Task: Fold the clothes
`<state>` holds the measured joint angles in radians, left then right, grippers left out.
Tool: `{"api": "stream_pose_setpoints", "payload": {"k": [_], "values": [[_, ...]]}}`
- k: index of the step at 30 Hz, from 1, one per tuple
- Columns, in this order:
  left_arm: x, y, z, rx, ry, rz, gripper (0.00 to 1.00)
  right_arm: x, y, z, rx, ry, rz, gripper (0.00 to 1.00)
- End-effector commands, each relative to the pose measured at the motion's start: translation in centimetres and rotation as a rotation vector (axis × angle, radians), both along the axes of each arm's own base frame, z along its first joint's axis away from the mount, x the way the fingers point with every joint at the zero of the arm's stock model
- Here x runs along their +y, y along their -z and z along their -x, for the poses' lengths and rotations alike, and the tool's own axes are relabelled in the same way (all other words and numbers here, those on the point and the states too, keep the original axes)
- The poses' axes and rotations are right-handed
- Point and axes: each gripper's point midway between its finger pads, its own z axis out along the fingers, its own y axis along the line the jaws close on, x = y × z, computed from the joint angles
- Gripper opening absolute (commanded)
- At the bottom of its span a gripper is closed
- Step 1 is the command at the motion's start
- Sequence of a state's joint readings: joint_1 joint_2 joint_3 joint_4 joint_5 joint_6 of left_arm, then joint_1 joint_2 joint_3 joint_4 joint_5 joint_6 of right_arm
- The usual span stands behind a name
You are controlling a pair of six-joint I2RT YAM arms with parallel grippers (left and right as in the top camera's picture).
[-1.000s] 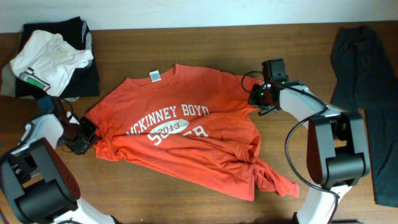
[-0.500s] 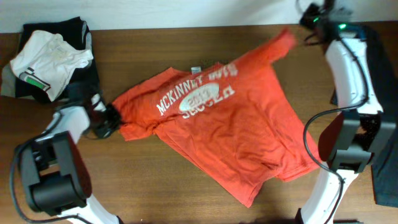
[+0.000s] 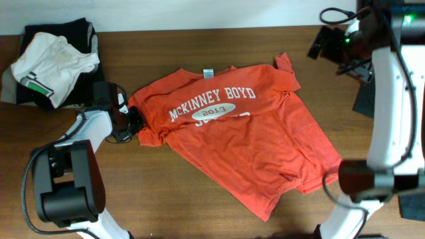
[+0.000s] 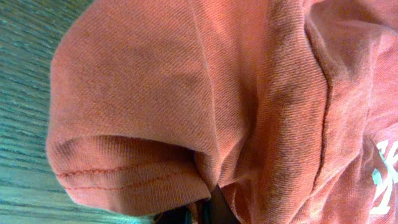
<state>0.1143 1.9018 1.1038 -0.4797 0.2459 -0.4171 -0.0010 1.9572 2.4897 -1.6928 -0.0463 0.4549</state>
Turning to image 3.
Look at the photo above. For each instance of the red printed t-shirt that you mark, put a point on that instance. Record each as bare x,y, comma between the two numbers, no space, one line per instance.
245,128

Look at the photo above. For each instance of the grey folded garment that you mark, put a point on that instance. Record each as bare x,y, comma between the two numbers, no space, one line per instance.
8,88

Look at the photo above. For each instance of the black folded garment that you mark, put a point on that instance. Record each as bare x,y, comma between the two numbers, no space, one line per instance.
79,36

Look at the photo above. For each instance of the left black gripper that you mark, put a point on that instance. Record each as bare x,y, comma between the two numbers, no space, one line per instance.
138,120

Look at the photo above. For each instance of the white folded t-shirt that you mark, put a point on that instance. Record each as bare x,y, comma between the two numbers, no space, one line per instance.
51,67

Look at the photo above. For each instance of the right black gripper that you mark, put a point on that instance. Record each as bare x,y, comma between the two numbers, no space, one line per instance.
362,72

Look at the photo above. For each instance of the dark grey garment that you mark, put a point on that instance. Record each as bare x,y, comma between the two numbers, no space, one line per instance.
411,206

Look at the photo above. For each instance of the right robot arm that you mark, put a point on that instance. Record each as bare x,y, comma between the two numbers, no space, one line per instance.
384,42

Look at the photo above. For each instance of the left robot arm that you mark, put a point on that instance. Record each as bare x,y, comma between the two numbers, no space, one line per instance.
68,187

